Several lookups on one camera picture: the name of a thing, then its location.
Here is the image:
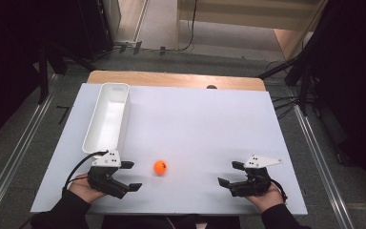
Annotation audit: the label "wooden table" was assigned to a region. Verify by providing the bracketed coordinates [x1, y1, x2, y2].
[86, 70, 267, 93]

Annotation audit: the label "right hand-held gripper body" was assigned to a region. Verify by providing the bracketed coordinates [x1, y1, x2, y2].
[230, 155, 283, 198]

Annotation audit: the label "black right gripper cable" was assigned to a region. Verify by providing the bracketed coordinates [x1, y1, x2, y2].
[269, 177, 289, 203]

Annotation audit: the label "metal floor rail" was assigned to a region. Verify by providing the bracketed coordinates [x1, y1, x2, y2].
[293, 104, 356, 229]
[0, 73, 58, 221]

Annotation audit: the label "white plastic bin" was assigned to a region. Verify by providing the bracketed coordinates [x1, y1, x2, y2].
[81, 82, 132, 157]

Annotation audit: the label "black hanging cable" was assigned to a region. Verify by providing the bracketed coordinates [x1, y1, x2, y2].
[178, 0, 199, 52]

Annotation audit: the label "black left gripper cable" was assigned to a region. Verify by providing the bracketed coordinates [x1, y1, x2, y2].
[61, 150, 110, 197]

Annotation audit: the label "person's left hand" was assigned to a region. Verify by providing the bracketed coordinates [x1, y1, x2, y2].
[68, 173, 107, 204]

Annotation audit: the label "black metal stand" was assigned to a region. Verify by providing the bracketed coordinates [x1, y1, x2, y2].
[37, 42, 97, 105]
[256, 52, 319, 117]

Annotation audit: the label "black floor cables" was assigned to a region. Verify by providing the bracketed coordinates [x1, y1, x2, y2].
[270, 94, 300, 121]

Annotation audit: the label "light wooden furniture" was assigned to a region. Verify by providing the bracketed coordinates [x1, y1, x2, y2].
[174, 0, 329, 62]

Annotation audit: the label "white board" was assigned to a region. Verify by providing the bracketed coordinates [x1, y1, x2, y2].
[30, 82, 309, 217]

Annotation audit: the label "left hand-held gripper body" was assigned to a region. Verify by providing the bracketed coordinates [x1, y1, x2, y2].
[87, 148, 132, 200]

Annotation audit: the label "black curtain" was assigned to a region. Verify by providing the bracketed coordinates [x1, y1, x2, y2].
[0, 0, 51, 151]
[304, 0, 366, 196]

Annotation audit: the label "black cabinet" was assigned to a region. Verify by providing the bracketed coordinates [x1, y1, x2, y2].
[74, 0, 116, 61]

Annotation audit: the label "orange ball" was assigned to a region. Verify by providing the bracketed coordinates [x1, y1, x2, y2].
[152, 159, 169, 176]

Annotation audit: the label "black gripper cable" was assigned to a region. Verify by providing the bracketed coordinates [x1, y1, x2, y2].
[61, 150, 110, 197]
[269, 177, 289, 203]

